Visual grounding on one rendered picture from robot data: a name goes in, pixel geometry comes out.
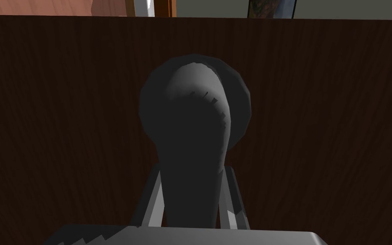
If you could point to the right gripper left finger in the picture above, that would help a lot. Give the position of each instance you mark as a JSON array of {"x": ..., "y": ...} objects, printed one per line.
[{"x": 153, "y": 204}]

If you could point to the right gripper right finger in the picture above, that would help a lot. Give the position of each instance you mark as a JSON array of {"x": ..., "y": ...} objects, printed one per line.
[{"x": 231, "y": 204}]

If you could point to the framed wall picture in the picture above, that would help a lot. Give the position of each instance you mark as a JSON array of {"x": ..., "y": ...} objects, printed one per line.
[{"x": 271, "y": 9}]

